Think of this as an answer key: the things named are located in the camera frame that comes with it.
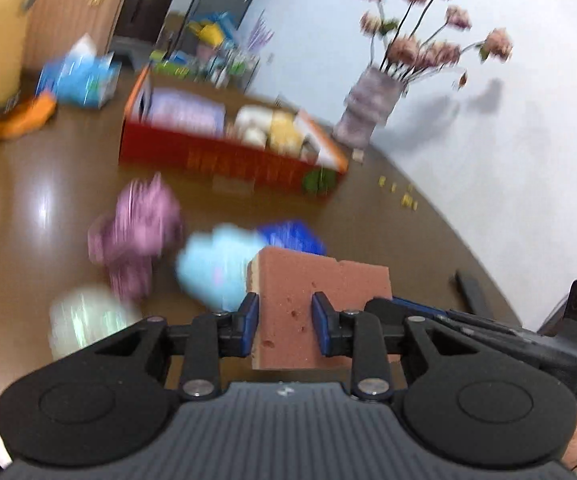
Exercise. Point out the purple linen sachet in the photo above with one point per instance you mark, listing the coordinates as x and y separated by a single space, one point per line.
185 111

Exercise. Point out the pink textured vase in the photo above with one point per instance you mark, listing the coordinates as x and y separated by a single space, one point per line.
367 105

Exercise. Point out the blue tissue pack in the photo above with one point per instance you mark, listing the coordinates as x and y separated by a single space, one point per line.
81 78

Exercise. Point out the black phone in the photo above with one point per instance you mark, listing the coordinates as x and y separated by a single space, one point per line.
473 297

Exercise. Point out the dried pink rose bouquet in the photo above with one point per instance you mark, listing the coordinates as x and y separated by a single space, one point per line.
413 47

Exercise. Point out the white and yellow plush toy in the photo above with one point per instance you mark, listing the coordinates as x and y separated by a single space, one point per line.
273 130

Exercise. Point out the black stool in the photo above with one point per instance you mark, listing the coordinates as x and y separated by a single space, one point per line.
130 52

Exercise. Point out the blue tissue packet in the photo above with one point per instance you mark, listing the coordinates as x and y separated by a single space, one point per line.
293 235

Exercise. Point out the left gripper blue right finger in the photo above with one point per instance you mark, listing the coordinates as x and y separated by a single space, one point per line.
357 335

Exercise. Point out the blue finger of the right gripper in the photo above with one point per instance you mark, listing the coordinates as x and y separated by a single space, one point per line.
416 309
489 332

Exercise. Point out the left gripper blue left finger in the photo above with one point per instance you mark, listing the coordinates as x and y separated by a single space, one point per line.
209 338

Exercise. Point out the purple satin scrunchie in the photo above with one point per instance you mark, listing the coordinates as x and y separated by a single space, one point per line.
147 221

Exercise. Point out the yellow watering can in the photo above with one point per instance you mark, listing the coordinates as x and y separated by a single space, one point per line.
209 33

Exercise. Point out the pink hard-shell suitcase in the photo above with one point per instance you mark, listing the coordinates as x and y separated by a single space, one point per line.
55 26

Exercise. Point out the red cardboard box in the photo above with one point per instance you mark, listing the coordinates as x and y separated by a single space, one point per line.
157 147

